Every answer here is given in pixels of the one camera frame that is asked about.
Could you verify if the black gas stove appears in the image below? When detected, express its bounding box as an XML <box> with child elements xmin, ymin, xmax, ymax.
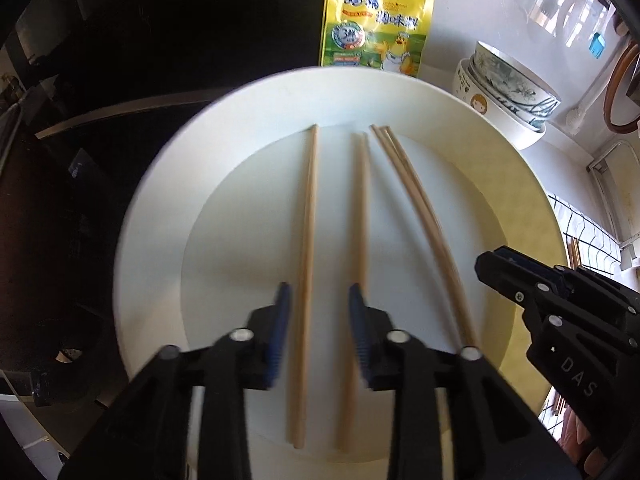
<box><xmin>0</xmin><ymin>0</ymin><xmax>321</xmax><ymax>411</ymax></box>

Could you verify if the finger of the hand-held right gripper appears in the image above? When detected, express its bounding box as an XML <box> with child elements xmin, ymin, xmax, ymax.
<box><xmin>500</xmin><ymin>247</ymin><xmax>576</xmax><ymax>291</ymax></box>
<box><xmin>475</xmin><ymin>249</ymin><xmax>551</xmax><ymax>311</ymax></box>

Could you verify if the large white bowl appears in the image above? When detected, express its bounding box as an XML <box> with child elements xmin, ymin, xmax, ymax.
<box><xmin>452</xmin><ymin>57</ymin><xmax>547</xmax><ymax>151</ymax></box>

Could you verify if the person's right hand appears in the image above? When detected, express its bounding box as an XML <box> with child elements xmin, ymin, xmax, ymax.
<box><xmin>556</xmin><ymin>402</ymin><xmax>608</xmax><ymax>478</ymax></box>

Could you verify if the white dish brush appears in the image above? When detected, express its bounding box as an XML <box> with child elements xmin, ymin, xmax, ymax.
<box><xmin>567</xmin><ymin>67</ymin><xmax>608</xmax><ymax>128</ymax></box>

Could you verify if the floral ceramic bowl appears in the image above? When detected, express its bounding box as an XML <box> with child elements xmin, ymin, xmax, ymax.
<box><xmin>472</xmin><ymin>41</ymin><xmax>562</xmax><ymax>116</ymax></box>
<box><xmin>467</xmin><ymin>57</ymin><xmax>558</xmax><ymax>131</ymax></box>

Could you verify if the yellow seasoning pouch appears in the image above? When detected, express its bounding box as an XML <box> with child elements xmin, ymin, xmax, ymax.
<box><xmin>319</xmin><ymin>0</ymin><xmax>437</xmax><ymax>78</ymax></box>

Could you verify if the wooden chopstick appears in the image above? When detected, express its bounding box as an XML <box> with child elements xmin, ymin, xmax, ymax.
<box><xmin>381</xmin><ymin>126</ymin><xmax>480</xmax><ymax>348</ymax></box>
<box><xmin>334</xmin><ymin>132</ymin><xmax>372</xmax><ymax>453</ymax></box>
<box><xmin>370</xmin><ymin>125</ymin><xmax>473</xmax><ymax>350</ymax></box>
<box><xmin>286</xmin><ymin>124</ymin><xmax>320</xmax><ymax>450</ymax></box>

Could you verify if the metal rack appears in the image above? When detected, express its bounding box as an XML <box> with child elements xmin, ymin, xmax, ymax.
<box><xmin>587</xmin><ymin>140</ymin><xmax>640</xmax><ymax>261</ymax></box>

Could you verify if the white checked cloth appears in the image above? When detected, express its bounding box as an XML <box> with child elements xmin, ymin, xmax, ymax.
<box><xmin>547</xmin><ymin>192</ymin><xmax>640</xmax><ymax>281</ymax></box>

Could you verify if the round wooden board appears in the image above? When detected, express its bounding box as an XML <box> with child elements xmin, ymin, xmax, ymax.
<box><xmin>602</xmin><ymin>42</ymin><xmax>640</xmax><ymax>136</ymax></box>

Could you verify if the white cutting board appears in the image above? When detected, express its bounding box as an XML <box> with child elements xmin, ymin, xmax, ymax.
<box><xmin>607</xmin><ymin>145</ymin><xmax>640</xmax><ymax>241</ymax></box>

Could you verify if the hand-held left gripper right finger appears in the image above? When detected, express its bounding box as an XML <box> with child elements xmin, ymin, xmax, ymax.
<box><xmin>347</xmin><ymin>282</ymin><xmax>583</xmax><ymax>480</ymax></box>

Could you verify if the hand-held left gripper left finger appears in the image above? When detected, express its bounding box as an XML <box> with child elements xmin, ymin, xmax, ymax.
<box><xmin>60</xmin><ymin>282</ymin><xmax>293</xmax><ymax>480</ymax></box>

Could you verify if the white round plate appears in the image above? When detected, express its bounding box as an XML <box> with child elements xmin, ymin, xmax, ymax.
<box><xmin>114</xmin><ymin>66</ymin><xmax>571</xmax><ymax>463</ymax></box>

